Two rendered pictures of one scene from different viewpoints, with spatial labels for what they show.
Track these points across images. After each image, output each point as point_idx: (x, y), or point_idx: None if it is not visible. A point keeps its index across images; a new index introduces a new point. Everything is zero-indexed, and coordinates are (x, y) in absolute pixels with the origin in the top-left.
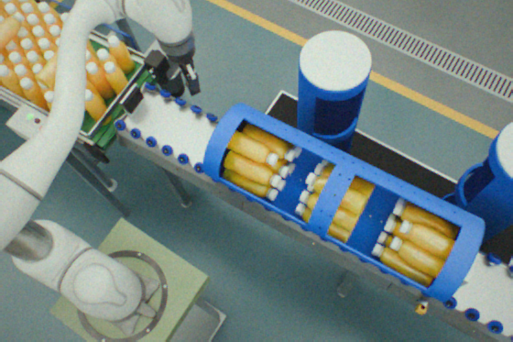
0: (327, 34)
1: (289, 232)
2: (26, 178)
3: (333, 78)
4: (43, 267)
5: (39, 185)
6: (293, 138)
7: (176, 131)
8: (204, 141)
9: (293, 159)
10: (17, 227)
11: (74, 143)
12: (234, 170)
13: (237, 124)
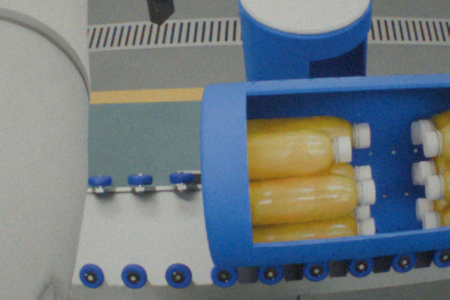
0: None
1: (411, 298)
2: (36, 7)
3: (325, 11)
4: None
5: (79, 39)
6: (365, 81)
7: (83, 241)
8: (151, 233)
9: (351, 164)
10: (80, 204)
11: None
12: (275, 215)
13: (243, 104)
